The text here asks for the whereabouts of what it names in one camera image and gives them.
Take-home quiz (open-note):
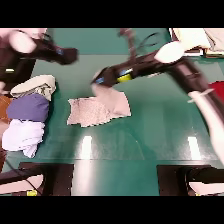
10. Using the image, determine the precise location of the white garment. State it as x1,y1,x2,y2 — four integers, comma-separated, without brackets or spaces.
66,82,132,129

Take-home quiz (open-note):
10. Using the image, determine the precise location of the cream garment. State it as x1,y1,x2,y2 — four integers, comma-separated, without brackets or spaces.
9,74,57,102

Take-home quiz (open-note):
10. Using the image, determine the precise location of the blue garment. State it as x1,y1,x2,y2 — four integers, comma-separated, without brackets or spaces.
6,93,51,123

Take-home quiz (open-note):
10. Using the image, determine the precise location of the pale lilac garment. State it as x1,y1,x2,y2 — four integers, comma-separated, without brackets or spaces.
1,118,46,159

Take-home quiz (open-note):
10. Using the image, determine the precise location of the brown garment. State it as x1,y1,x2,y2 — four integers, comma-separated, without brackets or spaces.
0,94,14,125

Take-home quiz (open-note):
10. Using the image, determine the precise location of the red garment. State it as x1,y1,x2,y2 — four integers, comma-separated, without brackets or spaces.
208,80,224,98

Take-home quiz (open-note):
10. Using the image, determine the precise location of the heap of clothes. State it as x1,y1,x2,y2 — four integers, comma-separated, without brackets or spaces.
169,28,224,60

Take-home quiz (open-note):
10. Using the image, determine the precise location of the black cable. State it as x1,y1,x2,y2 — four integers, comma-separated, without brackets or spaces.
138,31,162,50
2,156,44,197

